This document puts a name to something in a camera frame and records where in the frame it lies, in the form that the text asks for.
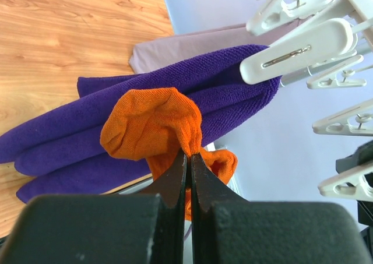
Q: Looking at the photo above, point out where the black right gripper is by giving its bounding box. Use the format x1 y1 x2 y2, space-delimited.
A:
335 140 373 241

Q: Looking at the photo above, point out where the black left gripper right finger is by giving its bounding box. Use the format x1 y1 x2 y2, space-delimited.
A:
190 154 372 263

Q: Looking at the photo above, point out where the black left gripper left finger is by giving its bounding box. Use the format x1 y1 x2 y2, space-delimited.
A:
1 152 187 263

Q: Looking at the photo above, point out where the orange sock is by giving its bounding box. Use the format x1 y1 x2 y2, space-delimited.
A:
99 86 239 221

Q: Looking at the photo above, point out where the purple cloth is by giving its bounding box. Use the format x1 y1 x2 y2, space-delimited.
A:
1 45 280 202

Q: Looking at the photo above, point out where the white clip sock hanger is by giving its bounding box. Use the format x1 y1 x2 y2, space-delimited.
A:
239 0 373 200

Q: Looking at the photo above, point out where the white and grey drying rack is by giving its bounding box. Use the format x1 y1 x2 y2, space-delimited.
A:
280 41 372 87

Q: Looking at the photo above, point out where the pale lilac hanging cloth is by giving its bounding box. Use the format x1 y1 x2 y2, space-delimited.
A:
129 19 304 74

